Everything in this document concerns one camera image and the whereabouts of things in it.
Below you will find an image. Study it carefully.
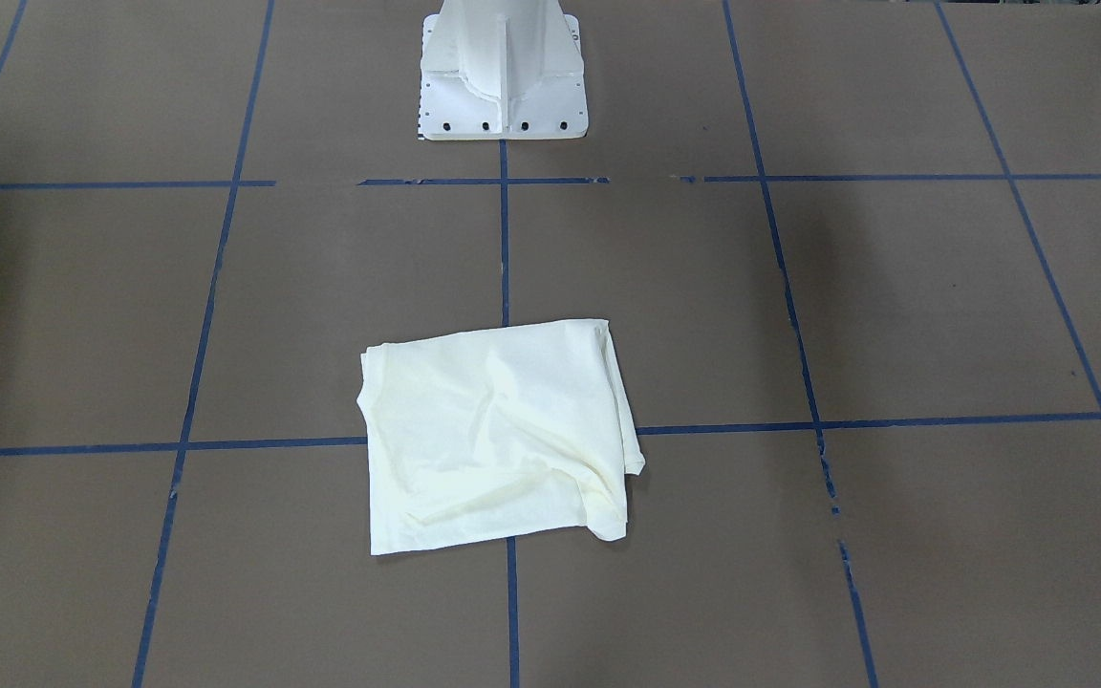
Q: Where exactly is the cream long-sleeve Twinkle shirt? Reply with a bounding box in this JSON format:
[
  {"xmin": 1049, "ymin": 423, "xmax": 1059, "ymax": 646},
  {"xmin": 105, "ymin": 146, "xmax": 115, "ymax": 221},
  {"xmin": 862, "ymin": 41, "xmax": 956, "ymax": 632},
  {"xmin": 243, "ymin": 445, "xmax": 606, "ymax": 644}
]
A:
[{"xmin": 356, "ymin": 319, "xmax": 646, "ymax": 556}]

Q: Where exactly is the white camera post with base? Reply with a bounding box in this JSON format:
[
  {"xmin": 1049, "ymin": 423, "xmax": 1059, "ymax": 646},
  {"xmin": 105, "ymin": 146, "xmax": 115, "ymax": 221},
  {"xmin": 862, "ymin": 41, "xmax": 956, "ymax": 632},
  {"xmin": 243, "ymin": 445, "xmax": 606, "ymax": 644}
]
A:
[{"xmin": 417, "ymin": 1, "xmax": 590, "ymax": 142}]

